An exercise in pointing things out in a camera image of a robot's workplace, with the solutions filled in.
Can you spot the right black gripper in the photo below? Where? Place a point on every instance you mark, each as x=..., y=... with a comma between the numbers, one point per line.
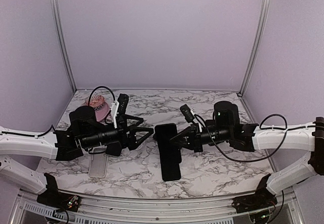
x=189, y=144

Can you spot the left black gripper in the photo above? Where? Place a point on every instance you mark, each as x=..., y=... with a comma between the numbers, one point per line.
x=132, y=143

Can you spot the black phone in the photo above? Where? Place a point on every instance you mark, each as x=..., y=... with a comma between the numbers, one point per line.
x=169, y=154

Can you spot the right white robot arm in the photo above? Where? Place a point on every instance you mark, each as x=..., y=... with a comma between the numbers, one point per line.
x=307, y=137

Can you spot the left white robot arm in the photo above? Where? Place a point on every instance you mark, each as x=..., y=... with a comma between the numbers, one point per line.
x=33, y=144

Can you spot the phone with white edge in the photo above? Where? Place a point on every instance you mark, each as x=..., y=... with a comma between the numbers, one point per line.
x=114, y=149

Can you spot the grey silicone phone case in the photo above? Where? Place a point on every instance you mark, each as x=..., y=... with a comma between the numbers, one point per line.
x=98, y=166

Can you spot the pink plate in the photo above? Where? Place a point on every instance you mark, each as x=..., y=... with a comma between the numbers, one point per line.
x=101, y=111

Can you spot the patterned red bowl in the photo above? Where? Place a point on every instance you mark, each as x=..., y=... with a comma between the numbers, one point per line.
x=96, y=102

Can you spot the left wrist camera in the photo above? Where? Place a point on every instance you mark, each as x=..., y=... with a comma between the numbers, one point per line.
x=118, y=107

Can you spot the front aluminium rail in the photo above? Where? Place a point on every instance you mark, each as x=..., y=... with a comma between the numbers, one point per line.
x=102, y=209

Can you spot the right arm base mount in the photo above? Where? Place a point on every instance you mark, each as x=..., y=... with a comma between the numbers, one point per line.
x=255, y=201

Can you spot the left aluminium frame post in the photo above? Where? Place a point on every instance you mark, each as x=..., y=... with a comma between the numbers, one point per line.
x=62, y=44

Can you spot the aluminium frame post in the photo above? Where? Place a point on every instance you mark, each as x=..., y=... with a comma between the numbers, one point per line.
x=265, y=4
x=62, y=44

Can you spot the right aluminium frame post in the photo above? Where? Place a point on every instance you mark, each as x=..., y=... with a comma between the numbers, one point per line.
x=265, y=4

